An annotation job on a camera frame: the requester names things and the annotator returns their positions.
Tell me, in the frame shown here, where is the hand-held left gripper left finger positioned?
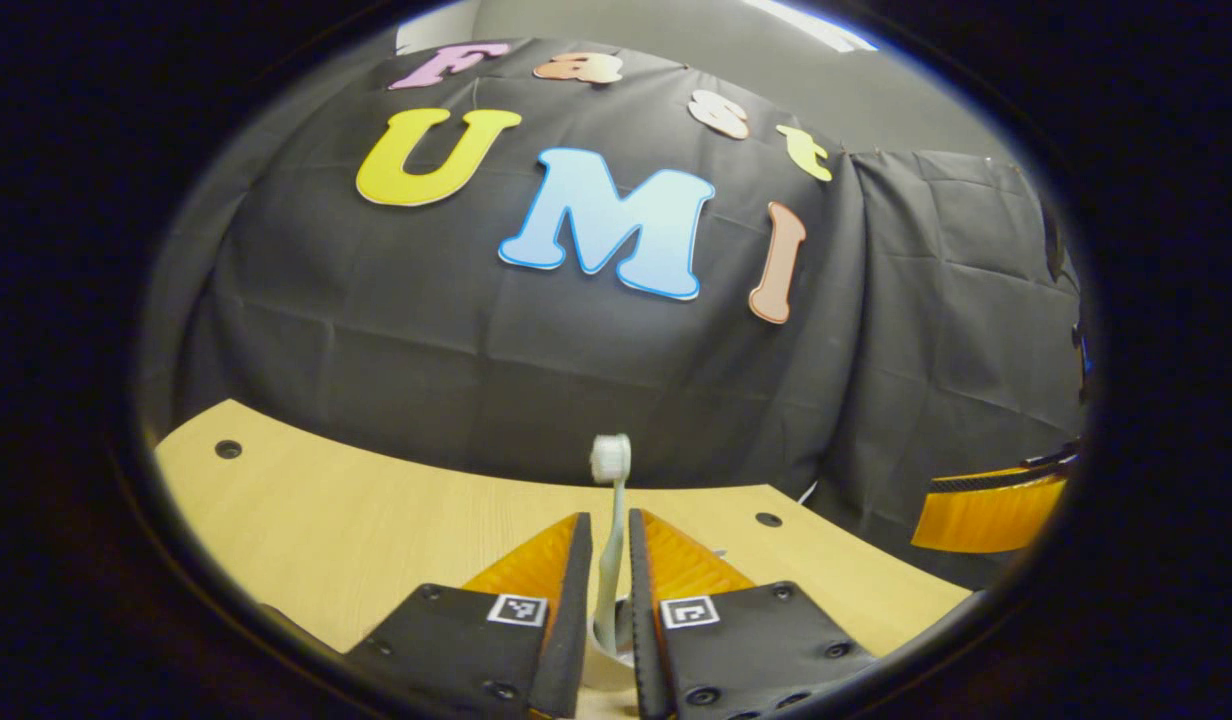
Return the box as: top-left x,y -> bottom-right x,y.
341,512 -> 595,720

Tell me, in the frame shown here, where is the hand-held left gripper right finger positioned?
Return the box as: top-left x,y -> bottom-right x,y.
628,508 -> 883,720

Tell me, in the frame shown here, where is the white toothbrush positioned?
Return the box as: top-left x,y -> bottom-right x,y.
588,433 -> 634,656

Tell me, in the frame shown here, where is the black backdrop cloth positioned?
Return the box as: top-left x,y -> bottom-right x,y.
141,38 -> 1092,591

